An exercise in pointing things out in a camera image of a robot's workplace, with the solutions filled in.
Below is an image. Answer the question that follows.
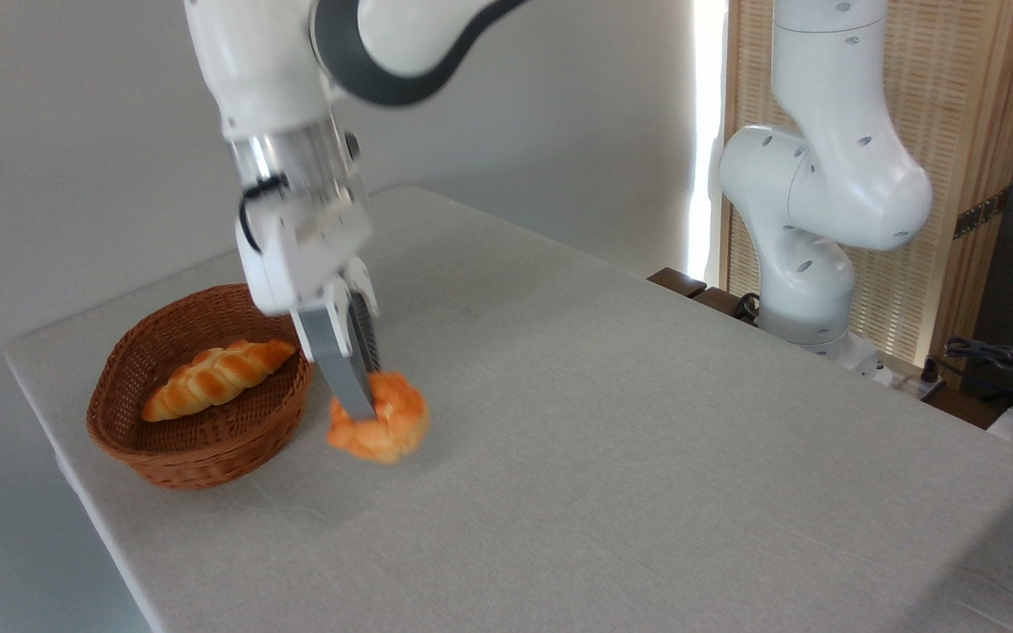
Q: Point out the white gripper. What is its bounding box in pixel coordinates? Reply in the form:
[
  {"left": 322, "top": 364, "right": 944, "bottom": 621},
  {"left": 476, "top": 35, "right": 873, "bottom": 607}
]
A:
[{"left": 236, "top": 172, "right": 383, "bottom": 422}]

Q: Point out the round knotted bread roll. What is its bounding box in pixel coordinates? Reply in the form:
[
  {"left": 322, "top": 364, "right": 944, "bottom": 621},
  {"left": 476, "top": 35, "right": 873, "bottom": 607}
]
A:
[{"left": 325, "top": 370, "right": 432, "bottom": 466}]

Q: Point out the long braided bread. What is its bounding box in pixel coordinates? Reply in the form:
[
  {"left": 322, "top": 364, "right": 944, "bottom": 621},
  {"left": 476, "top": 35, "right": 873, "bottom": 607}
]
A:
[{"left": 141, "top": 338, "right": 298, "bottom": 423}]

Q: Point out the brown woven wicker basket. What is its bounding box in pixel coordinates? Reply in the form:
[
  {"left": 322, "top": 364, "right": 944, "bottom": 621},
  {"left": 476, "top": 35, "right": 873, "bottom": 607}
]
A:
[{"left": 86, "top": 282, "right": 314, "bottom": 491}]

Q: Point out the grey tablecloth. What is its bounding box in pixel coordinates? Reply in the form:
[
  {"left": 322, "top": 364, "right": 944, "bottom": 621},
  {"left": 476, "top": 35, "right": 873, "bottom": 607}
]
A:
[{"left": 3, "top": 185, "right": 1013, "bottom": 633}]

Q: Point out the dark wooden furniture edge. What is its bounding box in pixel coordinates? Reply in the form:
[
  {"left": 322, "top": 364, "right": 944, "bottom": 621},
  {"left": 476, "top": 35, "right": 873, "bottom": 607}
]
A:
[{"left": 646, "top": 267, "right": 764, "bottom": 327}]

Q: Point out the white power strip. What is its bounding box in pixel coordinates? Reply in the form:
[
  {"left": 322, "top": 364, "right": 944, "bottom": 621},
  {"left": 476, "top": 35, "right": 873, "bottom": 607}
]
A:
[{"left": 874, "top": 359, "right": 948, "bottom": 403}]

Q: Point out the black screen hinge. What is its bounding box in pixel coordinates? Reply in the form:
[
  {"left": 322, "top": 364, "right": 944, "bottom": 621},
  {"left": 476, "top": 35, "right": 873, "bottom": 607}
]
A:
[{"left": 952, "top": 186, "right": 1012, "bottom": 240}]

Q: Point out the wooden slatted folding screen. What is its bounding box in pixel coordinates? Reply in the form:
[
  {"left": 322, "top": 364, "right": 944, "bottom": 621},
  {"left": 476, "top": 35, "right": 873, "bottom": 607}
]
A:
[{"left": 721, "top": 0, "right": 1013, "bottom": 389}]

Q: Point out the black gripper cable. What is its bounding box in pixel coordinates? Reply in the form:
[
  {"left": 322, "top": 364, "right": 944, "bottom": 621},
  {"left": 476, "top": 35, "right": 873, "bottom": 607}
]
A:
[{"left": 237, "top": 174, "right": 289, "bottom": 256}]

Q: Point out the black cable bundle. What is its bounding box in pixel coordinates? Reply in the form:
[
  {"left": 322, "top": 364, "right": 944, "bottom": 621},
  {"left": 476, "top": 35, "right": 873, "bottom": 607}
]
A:
[{"left": 944, "top": 336, "right": 1013, "bottom": 416}]

